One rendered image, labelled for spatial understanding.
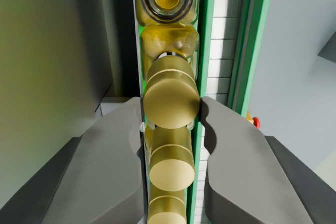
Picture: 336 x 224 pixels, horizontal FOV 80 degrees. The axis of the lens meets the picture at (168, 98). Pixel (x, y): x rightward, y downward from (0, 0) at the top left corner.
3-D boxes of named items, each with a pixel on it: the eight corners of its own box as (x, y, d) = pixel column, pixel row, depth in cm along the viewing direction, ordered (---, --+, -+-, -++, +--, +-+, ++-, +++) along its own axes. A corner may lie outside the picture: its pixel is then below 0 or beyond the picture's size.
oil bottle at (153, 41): (153, 11, 35) (135, 35, 16) (185, 11, 35) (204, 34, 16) (154, 44, 38) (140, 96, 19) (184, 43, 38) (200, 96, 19)
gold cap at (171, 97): (146, 55, 15) (138, 77, 11) (195, 55, 15) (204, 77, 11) (148, 98, 16) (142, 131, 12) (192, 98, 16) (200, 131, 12)
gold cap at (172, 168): (150, 121, 18) (146, 158, 14) (191, 121, 17) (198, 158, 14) (152, 152, 19) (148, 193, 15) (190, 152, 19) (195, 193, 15)
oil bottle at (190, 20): (150, -27, 33) (126, -53, 14) (185, -27, 33) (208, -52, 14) (151, 10, 35) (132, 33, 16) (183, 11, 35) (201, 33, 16)
